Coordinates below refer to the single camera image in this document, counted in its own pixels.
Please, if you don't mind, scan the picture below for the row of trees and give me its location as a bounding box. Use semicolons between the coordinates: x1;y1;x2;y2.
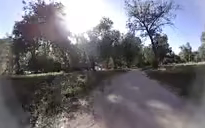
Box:
0;16;205;73

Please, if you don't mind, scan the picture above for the grey paved path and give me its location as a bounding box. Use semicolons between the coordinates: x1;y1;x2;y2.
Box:
64;68;205;128

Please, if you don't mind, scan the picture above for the sparse-branched tree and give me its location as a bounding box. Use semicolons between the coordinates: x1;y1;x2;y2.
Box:
123;0;183;70

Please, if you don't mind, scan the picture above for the weedy grass verge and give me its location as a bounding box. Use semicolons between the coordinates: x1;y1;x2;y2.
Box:
0;70;124;128

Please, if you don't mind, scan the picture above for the large dark leafy tree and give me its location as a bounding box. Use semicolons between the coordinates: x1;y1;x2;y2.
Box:
9;0;81;74

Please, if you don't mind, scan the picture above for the shaded grass verge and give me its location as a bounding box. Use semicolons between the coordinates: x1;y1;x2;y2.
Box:
143;61;205;111

